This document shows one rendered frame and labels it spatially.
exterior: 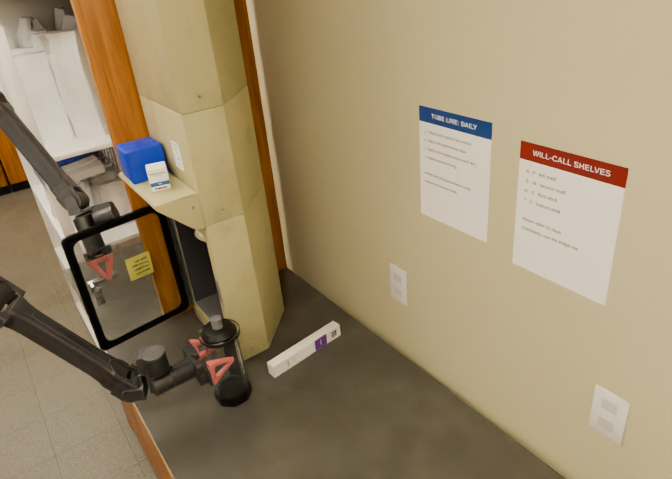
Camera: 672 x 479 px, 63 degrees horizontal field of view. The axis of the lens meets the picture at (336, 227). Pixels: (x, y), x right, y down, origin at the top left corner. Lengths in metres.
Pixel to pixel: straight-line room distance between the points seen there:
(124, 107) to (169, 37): 0.43
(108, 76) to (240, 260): 0.63
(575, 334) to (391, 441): 0.53
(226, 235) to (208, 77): 0.42
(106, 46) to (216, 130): 0.43
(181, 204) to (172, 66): 0.33
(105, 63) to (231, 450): 1.08
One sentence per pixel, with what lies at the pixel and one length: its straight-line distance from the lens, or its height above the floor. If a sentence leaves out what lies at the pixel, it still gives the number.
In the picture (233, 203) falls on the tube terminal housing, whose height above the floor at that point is 1.45.
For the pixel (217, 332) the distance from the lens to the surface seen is 1.47.
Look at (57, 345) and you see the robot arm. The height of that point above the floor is 1.27.
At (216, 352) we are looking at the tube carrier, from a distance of 1.48.
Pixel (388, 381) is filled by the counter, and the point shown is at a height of 0.94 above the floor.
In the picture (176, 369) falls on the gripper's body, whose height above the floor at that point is 1.12.
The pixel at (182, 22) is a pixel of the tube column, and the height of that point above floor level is 1.91.
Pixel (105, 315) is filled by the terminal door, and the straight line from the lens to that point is 1.81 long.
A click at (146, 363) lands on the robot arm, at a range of 1.43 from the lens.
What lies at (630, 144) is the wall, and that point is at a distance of 1.00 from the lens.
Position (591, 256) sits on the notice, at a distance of 1.11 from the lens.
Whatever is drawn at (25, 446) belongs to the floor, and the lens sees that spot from 3.24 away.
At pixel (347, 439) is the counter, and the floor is 0.94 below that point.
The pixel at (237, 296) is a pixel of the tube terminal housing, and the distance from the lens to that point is 1.60.
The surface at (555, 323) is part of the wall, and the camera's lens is 1.23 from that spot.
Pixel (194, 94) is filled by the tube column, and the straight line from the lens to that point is 1.37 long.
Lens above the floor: 2.05
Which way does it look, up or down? 28 degrees down
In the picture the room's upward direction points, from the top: 6 degrees counter-clockwise
